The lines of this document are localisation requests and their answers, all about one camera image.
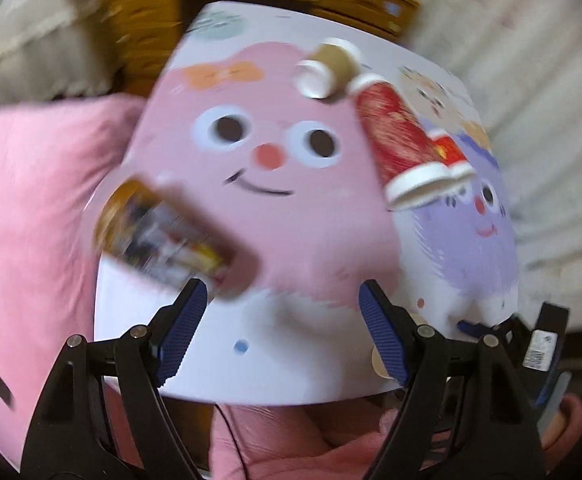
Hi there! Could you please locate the white floral curtain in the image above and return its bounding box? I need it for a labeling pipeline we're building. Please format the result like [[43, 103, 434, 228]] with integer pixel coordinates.
[[407, 0, 582, 330]]

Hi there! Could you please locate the brown sleeve paper cup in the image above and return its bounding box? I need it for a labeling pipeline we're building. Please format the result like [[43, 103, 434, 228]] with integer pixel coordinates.
[[292, 38, 364, 100]]

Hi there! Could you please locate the small red paper cup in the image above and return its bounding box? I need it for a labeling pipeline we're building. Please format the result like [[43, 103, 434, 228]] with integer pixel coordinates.
[[428, 128, 476, 182]]

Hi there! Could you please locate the pink quilted blanket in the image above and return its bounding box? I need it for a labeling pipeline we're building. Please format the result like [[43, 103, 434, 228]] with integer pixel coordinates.
[[0, 94, 582, 480]]

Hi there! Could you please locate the tall red paper cup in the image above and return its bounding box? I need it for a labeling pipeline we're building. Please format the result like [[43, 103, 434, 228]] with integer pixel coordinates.
[[347, 73, 454, 210]]

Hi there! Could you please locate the cartoon monster tablecloth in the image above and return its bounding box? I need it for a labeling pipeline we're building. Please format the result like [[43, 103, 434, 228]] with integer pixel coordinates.
[[92, 0, 522, 406]]

